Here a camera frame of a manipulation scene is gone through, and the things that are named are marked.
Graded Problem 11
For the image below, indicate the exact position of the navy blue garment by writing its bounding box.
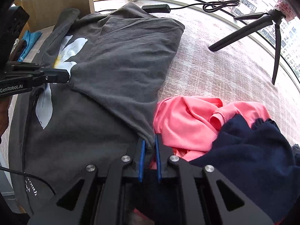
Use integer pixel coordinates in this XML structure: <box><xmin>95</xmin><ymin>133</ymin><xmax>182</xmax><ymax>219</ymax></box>
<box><xmin>190</xmin><ymin>114</ymin><xmax>299</xmax><ymax>223</ymax></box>

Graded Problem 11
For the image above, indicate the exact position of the blue folded garment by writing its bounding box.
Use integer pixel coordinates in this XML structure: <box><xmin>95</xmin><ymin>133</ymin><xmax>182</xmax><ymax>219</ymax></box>
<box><xmin>17</xmin><ymin>31</ymin><xmax>42</xmax><ymax>62</ymax></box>

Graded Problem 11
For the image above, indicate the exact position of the plaid pink table cloth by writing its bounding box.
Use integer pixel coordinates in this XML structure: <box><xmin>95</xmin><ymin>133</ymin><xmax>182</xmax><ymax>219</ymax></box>
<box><xmin>0</xmin><ymin>0</ymin><xmax>300</xmax><ymax>160</ymax></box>

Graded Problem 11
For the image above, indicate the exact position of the black power adapter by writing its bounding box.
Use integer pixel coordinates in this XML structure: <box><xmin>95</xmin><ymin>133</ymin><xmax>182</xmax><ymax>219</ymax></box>
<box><xmin>141</xmin><ymin>4</ymin><xmax>171</xmax><ymax>13</ymax></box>

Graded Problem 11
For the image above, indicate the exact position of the dark grey printed t-shirt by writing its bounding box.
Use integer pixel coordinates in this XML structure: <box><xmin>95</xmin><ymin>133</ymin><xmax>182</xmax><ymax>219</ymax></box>
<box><xmin>9</xmin><ymin>3</ymin><xmax>184</xmax><ymax>215</ymax></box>

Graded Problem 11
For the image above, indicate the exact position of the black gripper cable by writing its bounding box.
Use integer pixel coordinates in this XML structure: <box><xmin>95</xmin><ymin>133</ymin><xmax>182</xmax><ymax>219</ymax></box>
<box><xmin>0</xmin><ymin>165</ymin><xmax>57</xmax><ymax>196</ymax></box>

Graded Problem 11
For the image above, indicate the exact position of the wooden board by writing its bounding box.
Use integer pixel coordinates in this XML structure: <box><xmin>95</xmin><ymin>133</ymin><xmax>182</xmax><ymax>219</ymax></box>
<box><xmin>15</xmin><ymin>0</ymin><xmax>95</xmax><ymax>32</ymax></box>

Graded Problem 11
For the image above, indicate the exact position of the pink garment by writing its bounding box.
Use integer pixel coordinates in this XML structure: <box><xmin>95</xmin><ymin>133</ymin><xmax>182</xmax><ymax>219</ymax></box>
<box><xmin>153</xmin><ymin>96</ymin><xmax>270</xmax><ymax>161</ymax></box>

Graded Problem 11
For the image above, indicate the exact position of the brown folded garment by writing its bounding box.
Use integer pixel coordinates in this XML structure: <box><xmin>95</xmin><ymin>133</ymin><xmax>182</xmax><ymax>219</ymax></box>
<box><xmin>9</xmin><ymin>40</ymin><xmax>27</xmax><ymax>62</ymax></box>

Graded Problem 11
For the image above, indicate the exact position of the black tripod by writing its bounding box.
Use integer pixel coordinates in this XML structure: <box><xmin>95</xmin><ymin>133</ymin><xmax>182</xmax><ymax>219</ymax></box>
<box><xmin>208</xmin><ymin>8</ymin><xmax>286</xmax><ymax>85</ymax></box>

